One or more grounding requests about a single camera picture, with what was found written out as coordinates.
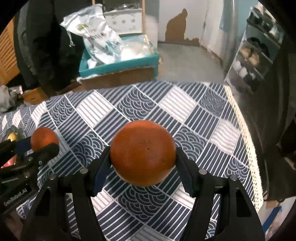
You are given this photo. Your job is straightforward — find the small orange tangerine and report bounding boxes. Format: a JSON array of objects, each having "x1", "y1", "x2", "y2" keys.
[{"x1": 31, "y1": 127, "x2": 59, "y2": 152}]

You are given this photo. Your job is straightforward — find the large orange with stem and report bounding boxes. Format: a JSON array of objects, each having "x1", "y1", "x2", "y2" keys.
[{"x1": 110, "y1": 120, "x2": 177, "y2": 187}]

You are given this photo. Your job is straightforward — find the small yellow fruit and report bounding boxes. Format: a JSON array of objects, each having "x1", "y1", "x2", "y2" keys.
[{"x1": 7, "y1": 132, "x2": 18, "y2": 142}]

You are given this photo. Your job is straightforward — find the small red apple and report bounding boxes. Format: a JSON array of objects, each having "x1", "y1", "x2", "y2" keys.
[{"x1": 1, "y1": 155, "x2": 16, "y2": 168}]

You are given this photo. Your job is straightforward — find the dark glass fruit bowl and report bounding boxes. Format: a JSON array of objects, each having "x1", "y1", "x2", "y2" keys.
[{"x1": 1, "y1": 125, "x2": 27, "y2": 168}]

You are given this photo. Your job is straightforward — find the grey clothes pile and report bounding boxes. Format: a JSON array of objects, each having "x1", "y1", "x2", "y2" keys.
[{"x1": 0, "y1": 85, "x2": 23, "y2": 113}]

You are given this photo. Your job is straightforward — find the small wooden drawer box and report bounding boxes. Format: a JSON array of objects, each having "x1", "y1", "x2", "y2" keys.
[{"x1": 22, "y1": 87, "x2": 49, "y2": 105}]

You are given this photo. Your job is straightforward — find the blue white patterned tablecloth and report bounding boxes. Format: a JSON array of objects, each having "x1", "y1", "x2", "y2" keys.
[{"x1": 1, "y1": 81, "x2": 264, "y2": 240}]

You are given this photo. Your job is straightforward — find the wooden louvered wardrobe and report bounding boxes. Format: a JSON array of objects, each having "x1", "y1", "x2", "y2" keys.
[{"x1": 0, "y1": 18, "x2": 20, "y2": 85}]

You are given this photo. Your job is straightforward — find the black hanging jacket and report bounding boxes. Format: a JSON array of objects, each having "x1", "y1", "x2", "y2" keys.
[{"x1": 14, "y1": 1, "x2": 92, "y2": 97}]

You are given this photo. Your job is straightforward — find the brown cardboard box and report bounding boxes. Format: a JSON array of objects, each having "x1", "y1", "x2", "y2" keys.
[{"x1": 79, "y1": 67, "x2": 154, "y2": 90}]

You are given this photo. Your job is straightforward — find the white printed plastic bag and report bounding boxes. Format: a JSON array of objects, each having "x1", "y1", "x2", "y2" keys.
[{"x1": 61, "y1": 4, "x2": 123, "y2": 64}]

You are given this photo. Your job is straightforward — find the teal storage bin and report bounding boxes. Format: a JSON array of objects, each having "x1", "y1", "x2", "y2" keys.
[{"x1": 79, "y1": 34, "x2": 159, "y2": 78}]

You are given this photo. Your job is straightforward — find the white patterned storage box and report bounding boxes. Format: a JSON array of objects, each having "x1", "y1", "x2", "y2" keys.
[{"x1": 104, "y1": 9, "x2": 143, "y2": 36}]

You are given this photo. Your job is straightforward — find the grey shoe rack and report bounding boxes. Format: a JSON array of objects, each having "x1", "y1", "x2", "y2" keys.
[{"x1": 224, "y1": 3, "x2": 285, "y2": 94}]

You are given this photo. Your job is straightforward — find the wooden shelf rack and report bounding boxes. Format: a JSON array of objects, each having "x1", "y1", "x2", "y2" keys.
[{"x1": 92, "y1": 0, "x2": 145, "y2": 34}]

